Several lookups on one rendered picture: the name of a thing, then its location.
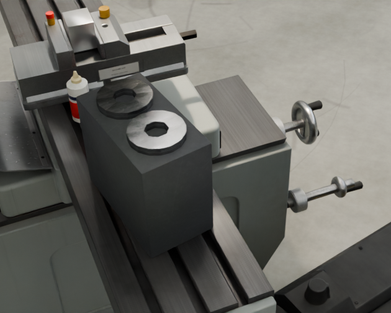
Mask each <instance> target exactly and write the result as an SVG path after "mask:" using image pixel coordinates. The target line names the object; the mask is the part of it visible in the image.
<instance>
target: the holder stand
mask: <svg viewBox="0 0 391 313"><path fill-rule="evenodd" d="M76 102H77V106H78V112H79V119H80V123H81V130H82V133H83V140H84V146H85V151H86V157H87V161H88V167H89V174H90V178H91V181H92V182H93V183H94V185H95V186H96V187H97V189H98V190H99V191H100V192H101V194H102V195H103V196H104V197H105V199H106V200H107V202H108V203H109V204H110V205H111V207H112V208H113V210H114V211H115V212H116V213H117V215H118V216H119V217H120V218H121V219H122V221H123V222H124V224H125V225H126V226H127V228H128V229H129V230H130V231H131V233H132V234H133V236H134V237H135V238H136V239H137V240H138V242H139V243H140V245H141V246H142V247H143V248H144V250H145V251H146V252H147V254H148V255H149V256H150V257H151V258H154V257H156V256H158V255H160V254H162V253H164V252H166V251H168V250H170V249H172V248H174V247H176V246H178V245H180V244H182V243H184V242H186V241H188V240H190V239H192V238H194V237H196V236H198V235H200V234H202V233H204V232H206V231H208V230H210V229H212V228H213V188H212V144H211V142H210V141H209V140H208V139H207V138H206V137H205V136H204V135H203V134H202V133H201V132H200V131H199V130H198V129H197V128H196V127H195V126H194V125H193V124H192V123H191V122H190V121H189V120H188V119H187V118H185V117H184V116H183V115H182V114H181V113H180V112H179V111H178V110H177V109H176V108H175V107H174V106H173V105H172V104H171V103H170V102H169V101H168V100H167V99H166V98H165V97H164V96H163V95H162V94H161V93H160V92H159V91H158V90H157V89H156V88H155V87H154V86H153V85H152V84H151V83H150V82H149V81H148V80H147V79H146V78H145V77H144V76H143V75H142V74H141V73H137V74H134V75H132V76H129V77H126V78H124V79H118V80H115V81H111V82H110V83H107V84H105V85H104V86H103V87H100V88H97V89H95V90H92V91H90V92H87V93H84V94H82V95H79V96H77V97H76Z"/></svg>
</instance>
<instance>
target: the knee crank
mask: <svg viewBox="0 0 391 313"><path fill-rule="evenodd" d="M362 187H363V184H362V182H361V181H357V182H354V180H353V179H352V178H350V179H346V180H343V178H341V177H340V176H335V177H333V178H332V180H331V184H330V185H328V186H325V187H322V188H318V189H315V190H313V191H309V192H307V193H305V192H304V191H303V190H302V189H301V188H295V189H291V190H289V193H288V201H287V208H291V210H292V211H293V212H294V213H298V212H302V211H305V210H307V207H308V202H309V201H312V200H315V199H318V198H321V197H325V196H328V195H330V194H335V195H336V196H337V197H339V198H342V197H345V195H346V193H349V192H352V191H356V190H358V189H362Z"/></svg>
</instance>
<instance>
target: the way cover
mask: <svg viewBox="0 0 391 313"><path fill-rule="evenodd" d="M11 82H12V83H11ZM7 85H8V86H7ZM9 85H10V86H9ZM14 96H16V97H14ZM13 99H14V100H13ZM14 102H15V103H14ZM4 113H5V114H4ZM10 117H11V118H10ZM26 127H27V128H26ZM5 134H7V135H5ZM32 136H33V137H32ZM16 137H18V138H16ZM14 144H15V145H14ZM27 144H28V145H27ZM11 153H12V154H11ZM35 158H36V159H35ZM6 159H7V160H6ZM16 161H17V163H16ZM28 163H29V164H28ZM46 169H53V167H52V165H51V163H50V159H49V157H48V154H47V151H46V149H45V146H44V144H43V140H42V138H41V135H40V132H39V130H38V127H37V124H36V121H35V119H34V116H33V114H32V110H31V111H26V110H25V109H24V107H23V104H22V100H21V97H20V93H19V89H18V86H17V82H16V81H0V171H2V172H14V171H30V170H46Z"/></svg>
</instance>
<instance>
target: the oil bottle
mask: <svg viewBox="0 0 391 313"><path fill-rule="evenodd" d="M66 87H67V90H68V97H69V101H70V108H71V113H72V117H73V120H74V121H75V122H78V123H80V119H79V112H78V106H77V102H76V97H77V96H79V95H82V94H84V93H87V92H89V88H88V81H87V80H86V79H85V78H82V77H80V76H79V75H78V74H77V72H76V71H73V76H72V77H71V79H70V80H69V81H68V82H67V83H66Z"/></svg>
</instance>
